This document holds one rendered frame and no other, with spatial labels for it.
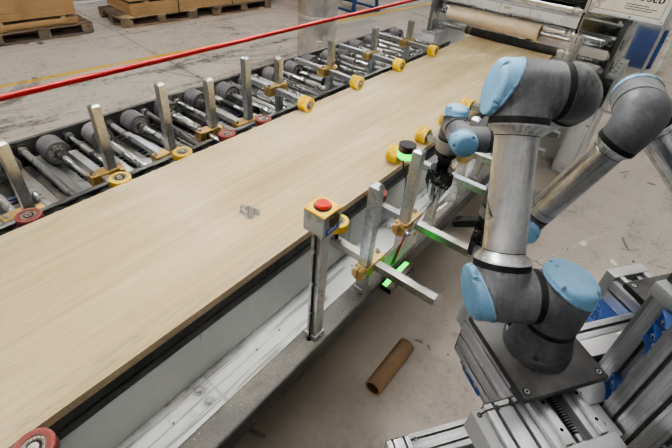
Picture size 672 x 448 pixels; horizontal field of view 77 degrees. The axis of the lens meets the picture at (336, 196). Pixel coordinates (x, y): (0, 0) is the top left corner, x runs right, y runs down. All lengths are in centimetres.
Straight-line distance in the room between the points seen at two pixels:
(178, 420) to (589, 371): 107
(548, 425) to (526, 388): 9
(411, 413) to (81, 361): 141
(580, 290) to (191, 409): 107
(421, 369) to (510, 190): 151
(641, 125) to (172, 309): 124
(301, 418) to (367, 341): 51
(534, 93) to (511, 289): 38
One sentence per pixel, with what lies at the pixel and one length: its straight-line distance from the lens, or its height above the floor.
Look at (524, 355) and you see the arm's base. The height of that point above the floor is 107.
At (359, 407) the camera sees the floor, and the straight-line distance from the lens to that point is 212.
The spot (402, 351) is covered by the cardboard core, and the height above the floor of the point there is 8.
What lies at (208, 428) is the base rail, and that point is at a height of 70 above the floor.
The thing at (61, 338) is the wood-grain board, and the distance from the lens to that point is 132.
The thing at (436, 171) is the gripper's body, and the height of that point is 115.
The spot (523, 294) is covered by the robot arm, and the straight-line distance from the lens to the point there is 94.
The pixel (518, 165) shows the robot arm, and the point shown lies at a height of 146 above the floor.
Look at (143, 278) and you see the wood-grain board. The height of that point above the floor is 90.
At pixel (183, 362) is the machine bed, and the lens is 138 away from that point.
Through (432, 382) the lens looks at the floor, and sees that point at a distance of 226.
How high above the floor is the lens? 187
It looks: 36 degrees down
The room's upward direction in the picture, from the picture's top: 5 degrees clockwise
